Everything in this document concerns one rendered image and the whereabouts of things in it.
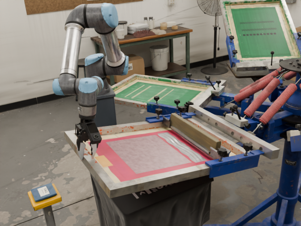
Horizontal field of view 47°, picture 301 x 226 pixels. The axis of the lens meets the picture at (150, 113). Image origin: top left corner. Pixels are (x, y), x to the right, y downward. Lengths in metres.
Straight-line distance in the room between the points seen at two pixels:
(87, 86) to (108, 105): 0.72
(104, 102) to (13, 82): 3.34
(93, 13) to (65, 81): 0.37
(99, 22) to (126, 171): 0.73
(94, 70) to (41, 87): 3.42
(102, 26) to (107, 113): 0.62
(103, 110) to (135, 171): 0.71
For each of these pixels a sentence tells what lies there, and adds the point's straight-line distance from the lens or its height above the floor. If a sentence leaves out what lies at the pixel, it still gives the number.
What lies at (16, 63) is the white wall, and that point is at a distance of 5.30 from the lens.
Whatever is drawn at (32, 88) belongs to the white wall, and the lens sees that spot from 5.43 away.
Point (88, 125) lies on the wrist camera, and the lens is 1.49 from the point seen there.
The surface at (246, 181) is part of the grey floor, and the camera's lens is 3.38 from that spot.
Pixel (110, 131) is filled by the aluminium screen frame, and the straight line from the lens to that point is 1.87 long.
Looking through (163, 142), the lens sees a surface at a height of 1.05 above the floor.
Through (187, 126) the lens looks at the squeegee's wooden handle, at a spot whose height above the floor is 1.12.
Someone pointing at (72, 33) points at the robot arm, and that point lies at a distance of 1.71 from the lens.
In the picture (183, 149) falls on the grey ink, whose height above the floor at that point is 1.05.
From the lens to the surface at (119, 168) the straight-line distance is 1.54.
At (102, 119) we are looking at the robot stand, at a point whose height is 1.04.
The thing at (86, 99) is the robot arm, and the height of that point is 1.42.
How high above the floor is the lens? 1.95
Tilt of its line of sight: 24 degrees down
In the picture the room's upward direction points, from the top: 3 degrees counter-clockwise
